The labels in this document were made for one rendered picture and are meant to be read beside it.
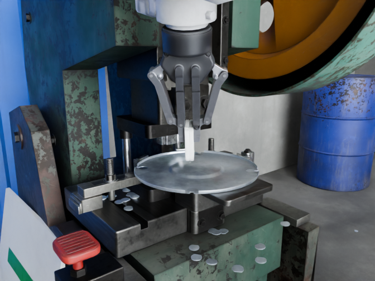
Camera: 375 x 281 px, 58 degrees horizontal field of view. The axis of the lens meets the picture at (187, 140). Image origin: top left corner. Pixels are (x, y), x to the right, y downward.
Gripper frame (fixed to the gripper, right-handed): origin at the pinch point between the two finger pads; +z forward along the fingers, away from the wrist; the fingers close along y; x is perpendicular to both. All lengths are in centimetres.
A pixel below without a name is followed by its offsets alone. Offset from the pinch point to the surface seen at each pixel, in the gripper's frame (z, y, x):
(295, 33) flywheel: -6, 28, 46
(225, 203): 11.4, 6.6, -3.8
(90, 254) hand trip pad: 8.8, -14.2, -18.3
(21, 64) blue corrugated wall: 24, -87, 104
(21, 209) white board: 42, -55, 24
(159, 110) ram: 2.3, -7.5, 15.7
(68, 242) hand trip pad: 8.4, -18.1, -16.5
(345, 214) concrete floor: 136, 96, 119
